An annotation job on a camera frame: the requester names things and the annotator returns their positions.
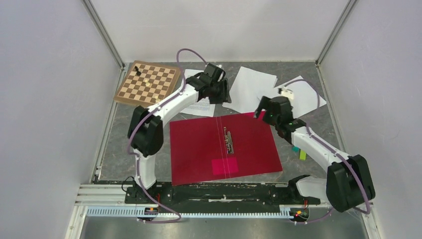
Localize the printed text paper sheet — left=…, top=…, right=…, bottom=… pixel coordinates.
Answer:
left=181, top=69, right=215, bottom=117

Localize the white slotted cable duct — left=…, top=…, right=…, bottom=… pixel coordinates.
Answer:
left=86, top=206, right=294, bottom=219

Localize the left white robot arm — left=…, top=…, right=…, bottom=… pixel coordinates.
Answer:
left=127, top=63, right=231, bottom=203

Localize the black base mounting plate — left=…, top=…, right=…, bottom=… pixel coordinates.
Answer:
left=124, top=182, right=321, bottom=213

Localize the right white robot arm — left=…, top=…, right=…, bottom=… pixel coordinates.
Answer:
left=254, top=96, right=376, bottom=215

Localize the wooden chessboard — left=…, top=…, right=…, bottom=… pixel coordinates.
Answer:
left=113, top=61, right=181, bottom=108

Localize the silver folder clip mechanism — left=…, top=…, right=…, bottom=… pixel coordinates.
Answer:
left=223, top=127, right=234, bottom=154

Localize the yellow marker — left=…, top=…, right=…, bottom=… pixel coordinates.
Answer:
left=299, top=150, right=307, bottom=161

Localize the red clip file folder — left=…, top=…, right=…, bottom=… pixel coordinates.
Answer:
left=169, top=113, right=283, bottom=186

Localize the left aluminium frame post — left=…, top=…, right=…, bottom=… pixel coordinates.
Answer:
left=81, top=0, right=125, bottom=70

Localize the aluminium frame post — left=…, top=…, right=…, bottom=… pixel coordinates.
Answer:
left=81, top=0, right=125, bottom=70
left=315, top=0, right=358, bottom=68

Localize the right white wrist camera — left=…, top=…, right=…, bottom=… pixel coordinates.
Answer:
left=278, top=87, right=294, bottom=100

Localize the white paper sheet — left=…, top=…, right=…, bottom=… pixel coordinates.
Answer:
left=257, top=76, right=326, bottom=118

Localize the right aluminium frame post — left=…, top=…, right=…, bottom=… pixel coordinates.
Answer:
left=315, top=0, right=358, bottom=68

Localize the blank white paper stack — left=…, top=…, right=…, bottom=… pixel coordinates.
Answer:
left=222, top=67, right=278, bottom=113

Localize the black chess piece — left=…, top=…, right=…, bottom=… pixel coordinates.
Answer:
left=134, top=66, right=141, bottom=76

